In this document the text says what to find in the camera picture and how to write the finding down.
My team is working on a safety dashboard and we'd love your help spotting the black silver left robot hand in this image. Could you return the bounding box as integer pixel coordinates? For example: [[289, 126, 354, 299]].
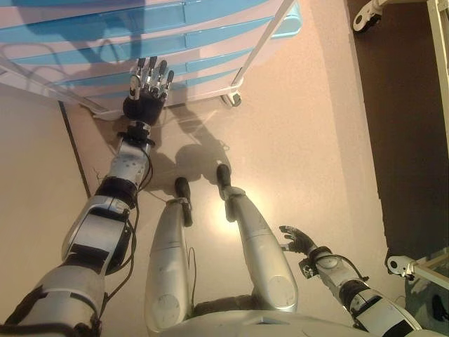
[[121, 55, 175, 126]]

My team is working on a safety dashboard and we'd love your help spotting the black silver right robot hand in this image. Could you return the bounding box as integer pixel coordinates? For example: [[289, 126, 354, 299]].
[[279, 225, 319, 256]]

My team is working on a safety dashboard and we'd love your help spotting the silver right robot leg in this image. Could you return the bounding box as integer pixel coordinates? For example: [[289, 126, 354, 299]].
[[214, 163, 299, 313]]

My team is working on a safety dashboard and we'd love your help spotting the grey robot torso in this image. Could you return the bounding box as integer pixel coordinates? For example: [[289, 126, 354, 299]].
[[150, 293, 373, 337]]

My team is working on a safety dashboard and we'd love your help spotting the grey cart caster wheel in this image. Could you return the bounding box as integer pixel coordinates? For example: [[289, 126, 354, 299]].
[[220, 91, 243, 107]]

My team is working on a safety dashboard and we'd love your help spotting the white blue medical cart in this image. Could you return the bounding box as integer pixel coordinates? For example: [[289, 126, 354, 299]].
[[0, 0, 297, 119]]

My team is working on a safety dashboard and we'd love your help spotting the light blue plastic bin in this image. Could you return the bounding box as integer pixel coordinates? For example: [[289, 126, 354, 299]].
[[272, 1, 302, 40]]

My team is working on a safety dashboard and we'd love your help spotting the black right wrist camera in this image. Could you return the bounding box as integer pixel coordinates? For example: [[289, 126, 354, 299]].
[[298, 258, 316, 281]]

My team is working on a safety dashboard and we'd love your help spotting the white bed frame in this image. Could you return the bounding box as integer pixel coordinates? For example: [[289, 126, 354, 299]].
[[368, 0, 449, 292]]

